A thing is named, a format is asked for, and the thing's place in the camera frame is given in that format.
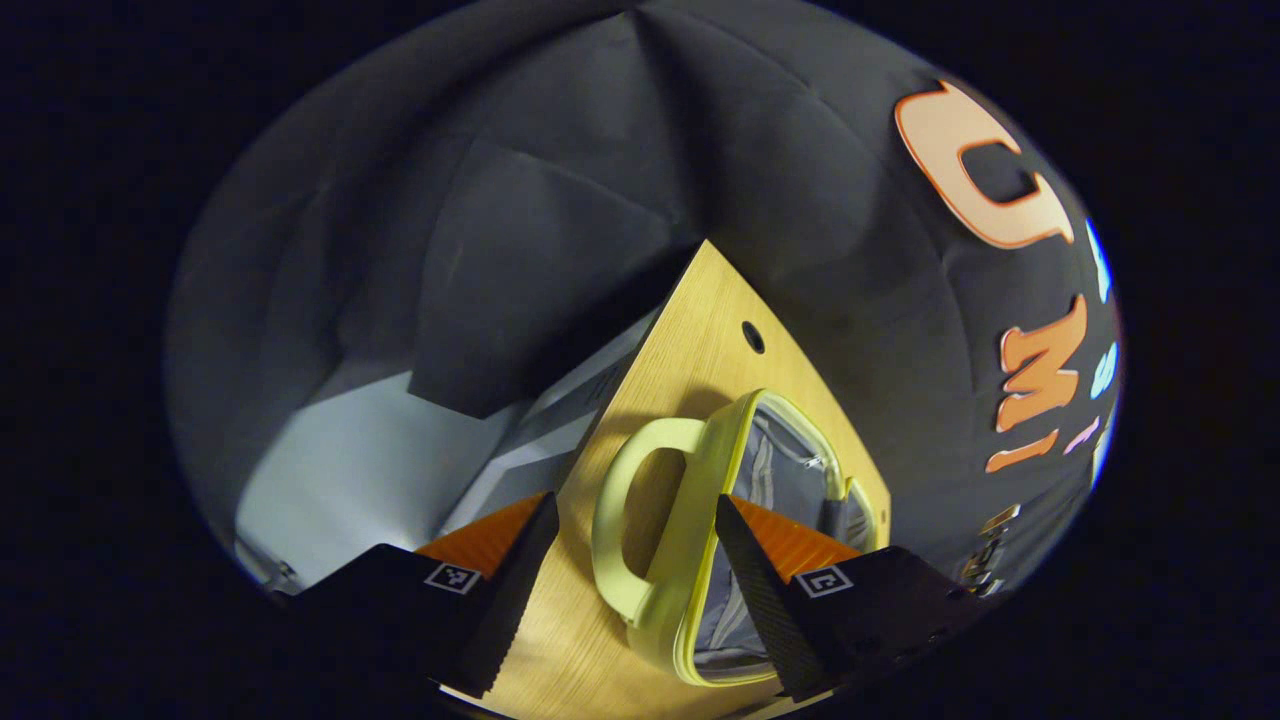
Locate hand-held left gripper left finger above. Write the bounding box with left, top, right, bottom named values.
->
left=275, top=492, right=561, bottom=700

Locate grey metal table frame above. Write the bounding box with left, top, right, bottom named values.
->
left=440, top=310, right=661, bottom=536

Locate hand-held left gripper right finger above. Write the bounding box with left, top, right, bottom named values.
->
left=713, top=494, right=988, bottom=703

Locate cream yellow small suitcase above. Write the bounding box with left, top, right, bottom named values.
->
left=591, top=388, right=892, bottom=689

